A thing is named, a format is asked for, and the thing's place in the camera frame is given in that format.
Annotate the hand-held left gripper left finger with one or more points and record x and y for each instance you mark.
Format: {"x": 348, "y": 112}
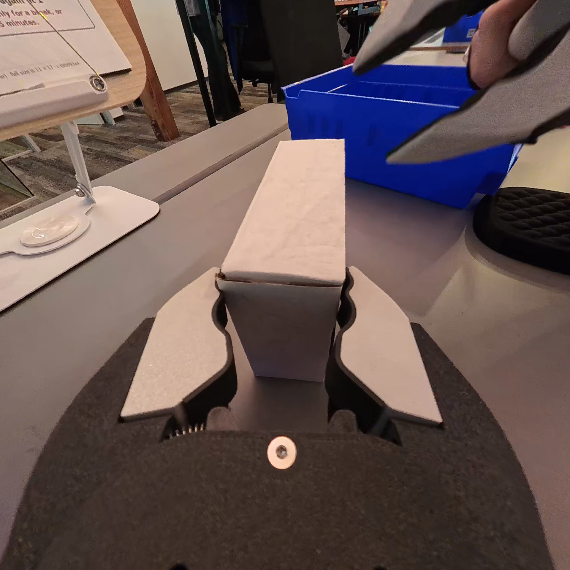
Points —
{"x": 178, "y": 356}

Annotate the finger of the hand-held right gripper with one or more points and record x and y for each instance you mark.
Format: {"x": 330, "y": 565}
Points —
{"x": 400, "y": 31}
{"x": 498, "y": 120}

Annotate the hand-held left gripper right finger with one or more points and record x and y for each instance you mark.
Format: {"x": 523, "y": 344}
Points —
{"x": 383, "y": 356}

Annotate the blue plastic bin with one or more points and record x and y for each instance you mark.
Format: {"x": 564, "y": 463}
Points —
{"x": 378, "y": 129}

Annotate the white cardboard mailer box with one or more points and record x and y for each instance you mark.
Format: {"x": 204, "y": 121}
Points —
{"x": 294, "y": 213}

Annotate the person's right hand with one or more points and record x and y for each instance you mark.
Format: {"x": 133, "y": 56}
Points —
{"x": 490, "y": 49}

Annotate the small blue storage bin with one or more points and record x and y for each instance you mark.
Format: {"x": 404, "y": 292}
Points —
{"x": 458, "y": 29}

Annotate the black office chair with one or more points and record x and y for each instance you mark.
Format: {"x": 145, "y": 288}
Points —
{"x": 303, "y": 44}

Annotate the white document stand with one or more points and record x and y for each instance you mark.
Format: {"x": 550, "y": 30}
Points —
{"x": 111, "y": 213}

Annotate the hanging dark clothes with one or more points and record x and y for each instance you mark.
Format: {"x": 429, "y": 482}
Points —
{"x": 222, "y": 58}

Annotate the black metal pole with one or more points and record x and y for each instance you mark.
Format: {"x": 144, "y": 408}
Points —
{"x": 198, "y": 62}

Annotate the round wooden table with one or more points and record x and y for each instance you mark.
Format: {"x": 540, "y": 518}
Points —
{"x": 151, "y": 89}

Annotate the printed instruction sheet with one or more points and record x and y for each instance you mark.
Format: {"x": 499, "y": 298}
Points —
{"x": 53, "y": 44}

